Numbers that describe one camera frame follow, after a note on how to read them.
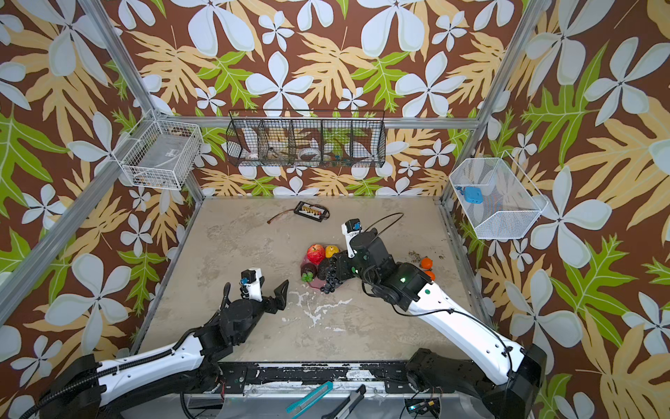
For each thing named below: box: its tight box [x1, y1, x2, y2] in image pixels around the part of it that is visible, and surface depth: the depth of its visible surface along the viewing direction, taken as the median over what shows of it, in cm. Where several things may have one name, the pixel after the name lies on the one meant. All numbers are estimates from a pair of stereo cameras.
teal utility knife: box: [286, 380, 335, 419], surface depth 72 cm
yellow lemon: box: [325, 244, 340, 259], surface depth 98 cm
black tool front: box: [321, 384, 367, 419], surface depth 71 cm
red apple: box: [307, 243, 326, 266], surface depth 97 cm
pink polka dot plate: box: [307, 275, 327, 289], surface depth 94 cm
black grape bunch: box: [320, 258, 343, 295], surface depth 78 cm
